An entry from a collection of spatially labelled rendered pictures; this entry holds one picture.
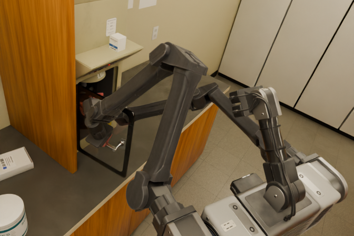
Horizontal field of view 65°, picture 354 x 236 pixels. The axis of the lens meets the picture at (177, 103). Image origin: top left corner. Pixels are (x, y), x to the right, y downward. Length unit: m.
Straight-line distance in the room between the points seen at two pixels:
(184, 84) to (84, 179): 0.88
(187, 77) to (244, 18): 3.40
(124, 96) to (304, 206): 0.59
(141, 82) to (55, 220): 0.74
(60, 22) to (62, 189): 0.75
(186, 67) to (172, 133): 0.17
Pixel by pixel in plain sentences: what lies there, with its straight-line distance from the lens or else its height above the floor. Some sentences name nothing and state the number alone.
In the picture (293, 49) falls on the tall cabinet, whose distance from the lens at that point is 3.97.
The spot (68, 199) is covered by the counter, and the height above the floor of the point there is 0.94.
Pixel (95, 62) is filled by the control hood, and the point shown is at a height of 1.51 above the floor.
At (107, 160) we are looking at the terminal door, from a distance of 1.37.
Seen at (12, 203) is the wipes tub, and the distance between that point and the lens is 1.23.
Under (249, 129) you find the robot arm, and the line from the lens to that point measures 1.09.
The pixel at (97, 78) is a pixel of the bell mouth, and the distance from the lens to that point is 1.39.
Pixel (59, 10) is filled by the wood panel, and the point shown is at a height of 1.73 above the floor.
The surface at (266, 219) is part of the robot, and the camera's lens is 0.74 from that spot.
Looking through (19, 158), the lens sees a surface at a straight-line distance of 1.51.
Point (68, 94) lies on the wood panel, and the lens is 1.14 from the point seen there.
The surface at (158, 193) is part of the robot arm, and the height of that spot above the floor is 1.48.
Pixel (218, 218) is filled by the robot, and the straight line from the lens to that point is 0.69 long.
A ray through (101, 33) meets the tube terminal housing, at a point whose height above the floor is 1.57.
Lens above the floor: 2.08
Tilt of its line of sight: 35 degrees down
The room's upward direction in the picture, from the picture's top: 14 degrees clockwise
